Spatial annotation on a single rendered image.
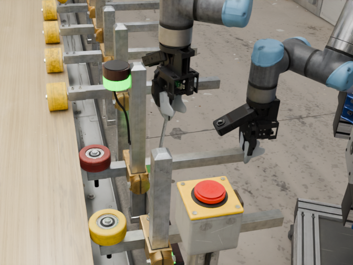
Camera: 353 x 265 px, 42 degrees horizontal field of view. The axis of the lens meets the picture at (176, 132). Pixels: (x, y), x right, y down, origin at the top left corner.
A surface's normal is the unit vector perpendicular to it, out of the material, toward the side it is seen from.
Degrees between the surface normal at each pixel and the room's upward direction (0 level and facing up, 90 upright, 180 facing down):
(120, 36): 90
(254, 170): 0
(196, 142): 0
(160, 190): 90
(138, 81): 90
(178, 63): 90
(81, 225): 0
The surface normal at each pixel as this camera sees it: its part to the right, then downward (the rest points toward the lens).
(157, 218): 0.25, 0.54
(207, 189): 0.05, -0.83
